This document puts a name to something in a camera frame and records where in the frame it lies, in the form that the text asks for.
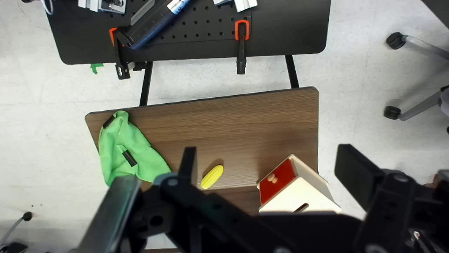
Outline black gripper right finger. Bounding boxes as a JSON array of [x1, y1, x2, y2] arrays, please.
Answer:
[[334, 143, 388, 214]]

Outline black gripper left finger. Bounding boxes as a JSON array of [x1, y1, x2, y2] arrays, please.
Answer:
[[176, 146, 198, 188]]

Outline green microfiber towel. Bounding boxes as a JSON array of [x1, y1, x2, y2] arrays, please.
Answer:
[[97, 110, 173, 187]]

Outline yellow plastic toy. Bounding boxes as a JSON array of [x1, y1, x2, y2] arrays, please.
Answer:
[[200, 163, 226, 191]]

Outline wooden slotted box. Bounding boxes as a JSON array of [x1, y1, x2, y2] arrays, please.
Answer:
[[256, 153, 343, 215]]

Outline black metal table leg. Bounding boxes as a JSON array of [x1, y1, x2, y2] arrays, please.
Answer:
[[285, 54, 301, 90], [139, 61, 155, 107]]

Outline grey office chair base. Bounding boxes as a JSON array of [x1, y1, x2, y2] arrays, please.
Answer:
[[382, 31, 449, 122]]

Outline orange black bar clamp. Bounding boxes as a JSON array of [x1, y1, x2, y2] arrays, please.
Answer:
[[108, 25, 134, 80], [233, 18, 253, 76]]

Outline black blue long device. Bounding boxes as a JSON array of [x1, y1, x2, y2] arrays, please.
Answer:
[[125, 0, 194, 51]]

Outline grey metal bar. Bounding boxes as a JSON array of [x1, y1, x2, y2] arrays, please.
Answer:
[[130, 0, 158, 27]]

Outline black pegboard table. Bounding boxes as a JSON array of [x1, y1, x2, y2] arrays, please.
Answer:
[[47, 0, 333, 66]]

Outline white plastic pieces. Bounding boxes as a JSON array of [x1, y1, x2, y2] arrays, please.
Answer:
[[212, 0, 260, 14]]

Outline white paper labels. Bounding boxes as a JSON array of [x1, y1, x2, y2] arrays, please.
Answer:
[[76, 0, 128, 16]]

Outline thin black floor cable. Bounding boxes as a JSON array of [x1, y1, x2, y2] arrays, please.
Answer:
[[0, 211, 36, 253]]

